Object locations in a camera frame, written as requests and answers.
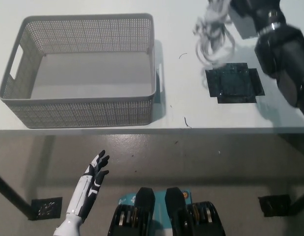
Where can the black tape patch on table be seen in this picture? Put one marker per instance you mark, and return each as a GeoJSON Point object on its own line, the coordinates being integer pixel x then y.
{"type": "Point", "coordinates": [235, 83]}

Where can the black left robot body block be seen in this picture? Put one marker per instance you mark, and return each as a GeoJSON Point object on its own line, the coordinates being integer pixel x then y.
{"type": "Point", "coordinates": [145, 200]}

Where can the black table leg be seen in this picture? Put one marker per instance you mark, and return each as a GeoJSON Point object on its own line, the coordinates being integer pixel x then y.
{"type": "Point", "coordinates": [11, 191]}

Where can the grey perforated plastic basket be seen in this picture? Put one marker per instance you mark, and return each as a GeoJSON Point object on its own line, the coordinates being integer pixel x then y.
{"type": "Point", "coordinates": [92, 73]}

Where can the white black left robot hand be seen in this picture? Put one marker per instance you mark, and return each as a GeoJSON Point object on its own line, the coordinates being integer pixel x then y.
{"type": "Point", "coordinates": [86, 188]}

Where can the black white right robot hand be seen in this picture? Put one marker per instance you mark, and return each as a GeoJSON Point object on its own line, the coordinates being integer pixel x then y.
{"type": "Point", "coordinates": [264, 12]}

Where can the black right robot body block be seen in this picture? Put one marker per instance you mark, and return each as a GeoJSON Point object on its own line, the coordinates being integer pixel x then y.
{"type": "Point", "coordinates": [174, 202]}

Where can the black robot body block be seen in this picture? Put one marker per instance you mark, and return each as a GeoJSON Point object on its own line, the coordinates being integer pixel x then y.
{"type": "Point", "coordinates": [145, 200]}
{"type": "Point", "coordinates": [174, 202]}

